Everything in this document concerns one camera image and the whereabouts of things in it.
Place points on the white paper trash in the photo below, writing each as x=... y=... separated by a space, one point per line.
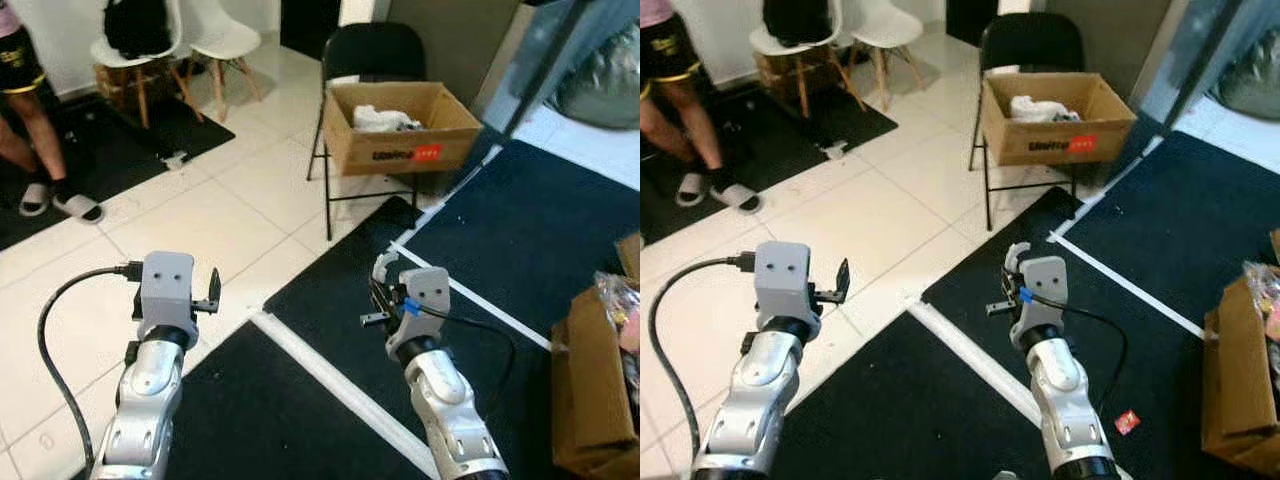
x=1012 y=250
x=380 y=262

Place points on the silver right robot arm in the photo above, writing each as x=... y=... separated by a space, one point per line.
x=445 y=400
x=1065 y=400

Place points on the black floor mat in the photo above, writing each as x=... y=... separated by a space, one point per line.
x=340 y=270
x=800 y=130
x=120 y=150
x=900 y=420
x=260 y=420
x=1180 y=210
x=540 y=220
x=960 y=270

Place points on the small white floor object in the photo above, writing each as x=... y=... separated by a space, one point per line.
x=175 y=159
x=835 y=150

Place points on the grey slipper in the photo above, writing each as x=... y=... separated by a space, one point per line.
x=34 y=200
x=78 y=207
x=738 y=198
x=693 y=190

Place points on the cardboard box red label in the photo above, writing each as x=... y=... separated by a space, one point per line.
x=1050 y=140
x=400 y=150

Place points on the small red wrapper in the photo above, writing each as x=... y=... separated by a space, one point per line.
x=1127 y=420

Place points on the white bag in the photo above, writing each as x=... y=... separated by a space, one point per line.
x=380 y=120
x=1040 y=108

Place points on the clear bag pink contents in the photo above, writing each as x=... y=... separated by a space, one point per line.
x=1265 y=300
x=620 y=300

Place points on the plain brown cardboard box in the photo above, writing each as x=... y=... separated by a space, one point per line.
x=590 y=400
x=1235 y=400

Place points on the person in black shorts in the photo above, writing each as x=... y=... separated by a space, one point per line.
x=690 y=110
x=40 y=130

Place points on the white chair wooden legs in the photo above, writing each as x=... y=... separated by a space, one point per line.
x=222 y=35
x=885 y=25
x=135 y=62
x=800 y=52

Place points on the black folding chair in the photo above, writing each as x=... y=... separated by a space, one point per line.
x=375 y=50
x=1030 y=40

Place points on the black bag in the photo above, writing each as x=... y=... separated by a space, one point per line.
x=138 y=25
x=800 y=18

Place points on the grey round drum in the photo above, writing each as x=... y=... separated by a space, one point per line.
x=1255 y=90
x=600 y=85

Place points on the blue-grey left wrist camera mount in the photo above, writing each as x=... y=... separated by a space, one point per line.
x=168 y=290
x=782 y=280

